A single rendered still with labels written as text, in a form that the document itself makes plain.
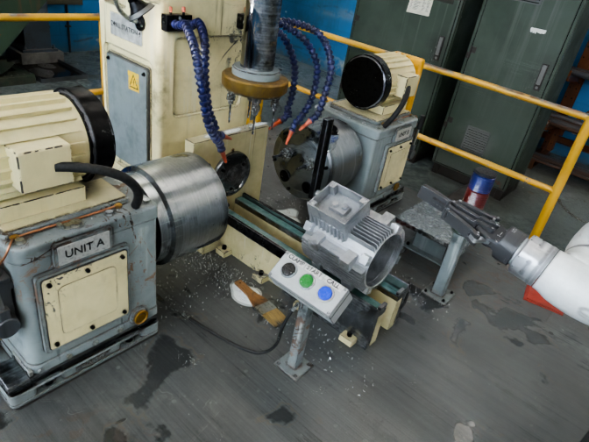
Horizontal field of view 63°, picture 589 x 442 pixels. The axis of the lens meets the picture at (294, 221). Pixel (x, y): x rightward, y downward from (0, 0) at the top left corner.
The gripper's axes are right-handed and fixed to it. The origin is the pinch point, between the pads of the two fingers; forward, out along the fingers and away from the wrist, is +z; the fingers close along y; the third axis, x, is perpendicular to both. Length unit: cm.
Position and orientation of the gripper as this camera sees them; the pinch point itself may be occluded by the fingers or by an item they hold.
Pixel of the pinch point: (434, 197)
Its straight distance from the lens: 110.5
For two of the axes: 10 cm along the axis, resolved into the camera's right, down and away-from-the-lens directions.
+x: -2.5, 7.8, 5.8
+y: -6.5, 3.0, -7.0
